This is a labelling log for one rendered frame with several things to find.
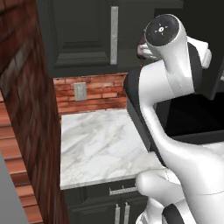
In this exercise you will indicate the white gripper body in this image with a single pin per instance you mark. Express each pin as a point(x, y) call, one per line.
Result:
point(148, 52)

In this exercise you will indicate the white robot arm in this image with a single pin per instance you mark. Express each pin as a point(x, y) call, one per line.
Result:
point(186, 163)

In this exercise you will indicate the dark upper cabinet door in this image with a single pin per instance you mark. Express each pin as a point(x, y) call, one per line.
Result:
point(84, 35)

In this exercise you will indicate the dark cabinet door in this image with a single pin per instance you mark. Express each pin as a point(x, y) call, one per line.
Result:
point(93, 214)
point(135, 211)
point(84, 35)

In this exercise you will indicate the dark lower cabinet door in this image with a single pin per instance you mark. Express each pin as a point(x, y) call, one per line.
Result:
point(93, 214)
point(135, 211)

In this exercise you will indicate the black stove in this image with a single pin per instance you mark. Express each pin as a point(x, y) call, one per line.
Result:
point(192, 113)

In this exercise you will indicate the dark drawer front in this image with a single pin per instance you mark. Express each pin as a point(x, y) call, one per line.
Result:
point(93, 192)

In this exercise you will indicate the grey flat panel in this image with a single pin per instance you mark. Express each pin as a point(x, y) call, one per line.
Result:
point(10, 198)

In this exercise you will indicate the grey wall outlet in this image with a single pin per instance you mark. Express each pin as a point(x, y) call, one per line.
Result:
point(80, 91)

